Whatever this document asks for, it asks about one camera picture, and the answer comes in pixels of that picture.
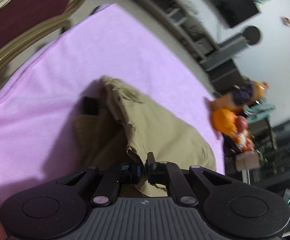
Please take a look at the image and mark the khaki cargo pants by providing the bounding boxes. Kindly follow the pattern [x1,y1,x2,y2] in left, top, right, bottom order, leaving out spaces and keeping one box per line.
[72,75,217,198]

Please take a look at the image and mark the large orange citrus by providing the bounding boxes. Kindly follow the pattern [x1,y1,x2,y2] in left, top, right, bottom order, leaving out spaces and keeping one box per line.
[211,108,238,136]

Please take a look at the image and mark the beige paper cup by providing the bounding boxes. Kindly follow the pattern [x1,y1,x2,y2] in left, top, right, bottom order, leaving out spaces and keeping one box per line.
[235,151,260,171]

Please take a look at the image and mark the fruit tray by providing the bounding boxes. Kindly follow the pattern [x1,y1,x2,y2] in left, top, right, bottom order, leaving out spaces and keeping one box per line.
[232,129,255,153]

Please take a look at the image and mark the red apple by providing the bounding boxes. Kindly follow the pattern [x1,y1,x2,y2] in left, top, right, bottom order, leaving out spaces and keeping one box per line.
[235,115,249,133]

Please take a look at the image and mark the pink fleece towel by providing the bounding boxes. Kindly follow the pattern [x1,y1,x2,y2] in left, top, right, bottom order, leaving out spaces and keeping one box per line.
[0,4,225,205]

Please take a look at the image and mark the orange juice bottle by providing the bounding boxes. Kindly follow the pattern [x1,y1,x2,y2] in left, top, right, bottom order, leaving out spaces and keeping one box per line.
[209,80,271,113]

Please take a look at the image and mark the right tower speaker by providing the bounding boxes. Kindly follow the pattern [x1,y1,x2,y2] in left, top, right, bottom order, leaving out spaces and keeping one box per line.
[199,25,262,72]

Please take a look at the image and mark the grey tv stand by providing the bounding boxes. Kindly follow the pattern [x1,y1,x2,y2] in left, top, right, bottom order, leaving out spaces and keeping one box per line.
[133,0,220,62]

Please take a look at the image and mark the maroon banquet chair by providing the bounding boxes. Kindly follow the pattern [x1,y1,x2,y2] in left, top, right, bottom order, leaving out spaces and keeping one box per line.
[0,0,85,72]

